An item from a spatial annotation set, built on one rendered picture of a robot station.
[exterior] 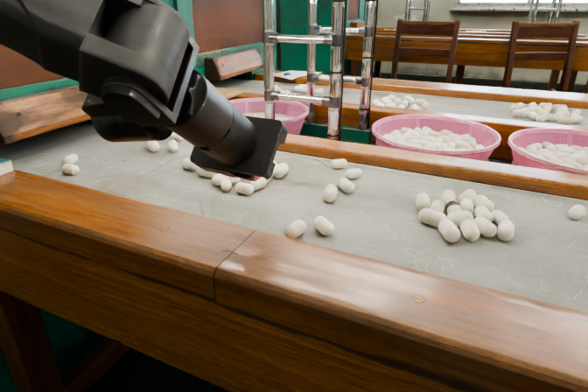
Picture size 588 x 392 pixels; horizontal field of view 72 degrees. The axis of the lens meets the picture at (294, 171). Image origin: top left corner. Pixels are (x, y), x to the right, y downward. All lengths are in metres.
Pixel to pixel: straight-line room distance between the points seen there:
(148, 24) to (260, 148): 0.18
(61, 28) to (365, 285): 0.34
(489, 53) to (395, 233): 2.84
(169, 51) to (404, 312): 0.30
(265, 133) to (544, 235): 0.40
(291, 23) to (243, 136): 3.12
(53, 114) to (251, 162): 0.58
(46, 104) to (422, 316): 0.79
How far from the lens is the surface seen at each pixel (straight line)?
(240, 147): 0.42
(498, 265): 0.55
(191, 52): 0.37
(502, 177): 0.76
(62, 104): 0.96
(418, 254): 0.54
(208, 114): 0.37
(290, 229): 0.53
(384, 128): 1.00
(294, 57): 3.53
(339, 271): 0.45
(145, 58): 0.31
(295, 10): 3.50
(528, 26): 3.11
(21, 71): 0.98
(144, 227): 0.55
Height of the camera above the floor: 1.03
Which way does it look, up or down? 23 degrees down
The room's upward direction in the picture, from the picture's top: straight up
